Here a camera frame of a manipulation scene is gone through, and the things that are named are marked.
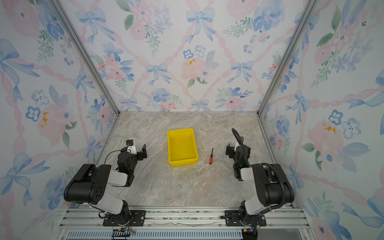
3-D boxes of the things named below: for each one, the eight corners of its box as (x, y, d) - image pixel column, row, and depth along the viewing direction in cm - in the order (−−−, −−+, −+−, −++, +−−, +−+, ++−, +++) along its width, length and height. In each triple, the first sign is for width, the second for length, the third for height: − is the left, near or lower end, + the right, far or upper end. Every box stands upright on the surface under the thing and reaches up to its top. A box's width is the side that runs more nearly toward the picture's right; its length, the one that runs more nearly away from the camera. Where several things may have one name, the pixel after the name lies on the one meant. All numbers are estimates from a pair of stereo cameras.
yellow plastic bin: (169, 167, 93) (168, 162, 88) (168, 136, 108) (167, 130, 103) (198, 163, 95) (198, 158, 89) (193, 133, 110) (193, 127, 104)
